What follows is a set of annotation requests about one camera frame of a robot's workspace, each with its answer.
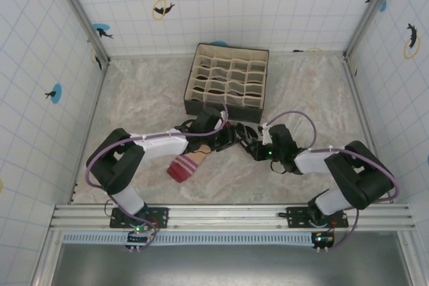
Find black white striped sock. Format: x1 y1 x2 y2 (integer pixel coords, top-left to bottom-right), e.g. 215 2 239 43
234 122 261 148

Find beige sock with red toe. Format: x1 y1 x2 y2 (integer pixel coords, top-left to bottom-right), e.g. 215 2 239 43
166 145 215 184

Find grey beige divided organizer box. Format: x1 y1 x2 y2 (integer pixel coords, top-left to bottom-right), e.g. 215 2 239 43
183 43 270 123

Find marble pattern table cover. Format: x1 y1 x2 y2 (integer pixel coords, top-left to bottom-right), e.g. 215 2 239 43
72 56 391 205

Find grey metal panel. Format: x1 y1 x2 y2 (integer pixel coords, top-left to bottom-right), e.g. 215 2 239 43
50 242 415 286

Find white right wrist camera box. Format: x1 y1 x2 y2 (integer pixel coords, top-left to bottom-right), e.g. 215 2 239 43
257 123 273 145

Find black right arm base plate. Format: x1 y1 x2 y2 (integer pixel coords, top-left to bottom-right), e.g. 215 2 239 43
287 206 349 229

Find aluminium front rail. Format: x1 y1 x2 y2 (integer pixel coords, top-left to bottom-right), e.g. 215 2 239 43
49 202 416 232

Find aluminium back rail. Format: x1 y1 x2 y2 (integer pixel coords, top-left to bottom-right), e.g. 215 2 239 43
107 50 349 61

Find aluminium side rail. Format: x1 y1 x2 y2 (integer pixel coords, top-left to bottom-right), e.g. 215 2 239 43
343 57 393 205
68 58 111 205

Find white slotted cable duct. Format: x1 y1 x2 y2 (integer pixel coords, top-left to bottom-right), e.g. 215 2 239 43
62 231 318 245

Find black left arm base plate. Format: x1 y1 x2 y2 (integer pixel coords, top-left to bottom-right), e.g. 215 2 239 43
109 206 170 230

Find aluminium corner post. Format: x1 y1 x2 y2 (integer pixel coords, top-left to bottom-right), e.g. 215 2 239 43
343 0 402 61
49 0 111 64

